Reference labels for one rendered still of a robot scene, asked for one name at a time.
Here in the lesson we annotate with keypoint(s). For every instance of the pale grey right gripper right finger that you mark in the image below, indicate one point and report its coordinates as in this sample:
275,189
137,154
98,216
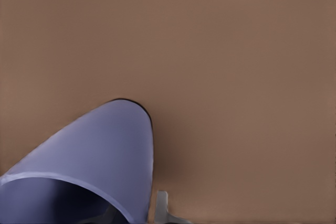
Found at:
161,208

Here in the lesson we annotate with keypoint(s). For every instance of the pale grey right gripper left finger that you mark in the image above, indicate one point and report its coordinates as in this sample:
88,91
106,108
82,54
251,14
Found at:
106,216

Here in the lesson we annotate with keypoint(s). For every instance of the blue cup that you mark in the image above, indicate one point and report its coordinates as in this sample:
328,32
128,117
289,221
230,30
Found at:
99,142

